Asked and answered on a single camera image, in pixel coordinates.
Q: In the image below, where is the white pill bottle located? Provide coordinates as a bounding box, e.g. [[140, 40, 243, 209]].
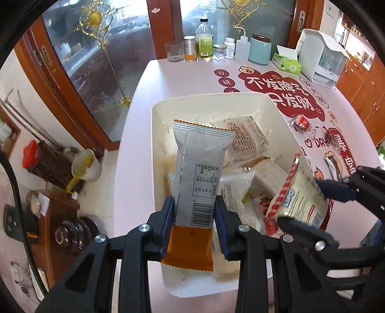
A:
[[224, 37, 236, 59]]

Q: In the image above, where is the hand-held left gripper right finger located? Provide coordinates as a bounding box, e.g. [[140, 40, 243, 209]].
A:
[[213, 196, 340, 313]]

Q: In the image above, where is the white squeeze bottle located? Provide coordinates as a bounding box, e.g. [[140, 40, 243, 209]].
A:
[[233, 26, 252, 62]]

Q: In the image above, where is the jar with yellow contents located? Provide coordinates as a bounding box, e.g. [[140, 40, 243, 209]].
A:
[[183, 35, 198, 62]]

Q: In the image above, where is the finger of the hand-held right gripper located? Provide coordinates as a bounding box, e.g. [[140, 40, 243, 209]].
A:
[[314, 165, 385, 211], [277, 217, 339, 253]]

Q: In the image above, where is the long beige cracker packet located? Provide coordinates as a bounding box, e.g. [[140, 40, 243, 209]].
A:
[[241, 158, 290, 196]]

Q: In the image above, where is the red checkered snack packet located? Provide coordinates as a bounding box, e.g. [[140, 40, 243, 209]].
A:
[[265, 152, 329, 230]]

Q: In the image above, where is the orange silver snack packet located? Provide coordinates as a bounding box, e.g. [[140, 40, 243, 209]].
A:
[[161, 119, 236, 271]]

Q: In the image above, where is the glass door with gold ornament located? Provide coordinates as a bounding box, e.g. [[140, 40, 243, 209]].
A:
[[15, 0, 181, 151]]

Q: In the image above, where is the oil bottle green label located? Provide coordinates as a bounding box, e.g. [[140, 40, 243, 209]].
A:
[[195, 19, 214, 62]]

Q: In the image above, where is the small red snack packet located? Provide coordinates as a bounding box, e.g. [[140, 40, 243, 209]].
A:
[[289, 114, 312, 132]]

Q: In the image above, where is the white countertop cabinet appliance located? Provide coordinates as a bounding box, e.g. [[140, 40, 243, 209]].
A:
[[295, 28, 351, 88]]

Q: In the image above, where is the clear drinking glass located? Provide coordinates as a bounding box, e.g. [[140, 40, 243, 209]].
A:
[[165, 41, 184, 62]]

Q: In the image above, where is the white plastic storage bin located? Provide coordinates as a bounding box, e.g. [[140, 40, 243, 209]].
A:
[[151, 92, 314, 298]]

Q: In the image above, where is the yellow scoop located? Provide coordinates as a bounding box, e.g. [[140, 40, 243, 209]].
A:
[[64, 156, 94, 194]]

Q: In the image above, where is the red lid container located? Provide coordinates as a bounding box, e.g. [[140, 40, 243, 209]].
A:
[[22, 140, 76, 189]]

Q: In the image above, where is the teal ceramic jar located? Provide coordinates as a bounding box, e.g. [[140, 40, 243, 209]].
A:
[[249, 34, 271, 65]]

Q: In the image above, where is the clear snack packet black text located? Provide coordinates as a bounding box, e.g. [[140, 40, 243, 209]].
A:
[[223, 116, 271, 161]]

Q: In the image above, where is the black power strip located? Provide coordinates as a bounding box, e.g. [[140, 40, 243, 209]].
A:
[[4, 204, 23, 241]]

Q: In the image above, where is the wooden cabinet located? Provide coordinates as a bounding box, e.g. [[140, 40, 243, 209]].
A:
[[336, 54, 385, 145]]

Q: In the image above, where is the white plastic cup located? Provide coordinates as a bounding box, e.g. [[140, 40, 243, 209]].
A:
[[71, 149, 102, 183]]

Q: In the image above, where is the red white snack packet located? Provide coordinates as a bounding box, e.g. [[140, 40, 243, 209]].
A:
[[250, 193, 281, 239]]

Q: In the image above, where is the green tissue box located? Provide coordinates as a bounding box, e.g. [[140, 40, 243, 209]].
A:
[[271, 45, 302, 75]]

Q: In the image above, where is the black cable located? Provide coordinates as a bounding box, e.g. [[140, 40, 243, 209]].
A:
[[0, 150, 46, 301]]

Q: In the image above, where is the brown snack packet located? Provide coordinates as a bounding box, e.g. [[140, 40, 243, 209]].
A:
[[325, 150, 346, 182]]

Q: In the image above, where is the dark brown ceramic jar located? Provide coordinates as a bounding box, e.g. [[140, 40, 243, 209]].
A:
[[54, 218, 100, 255]]

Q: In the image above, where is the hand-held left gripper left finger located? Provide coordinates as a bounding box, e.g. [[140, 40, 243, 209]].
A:
[[34, 196, 175, 313]]

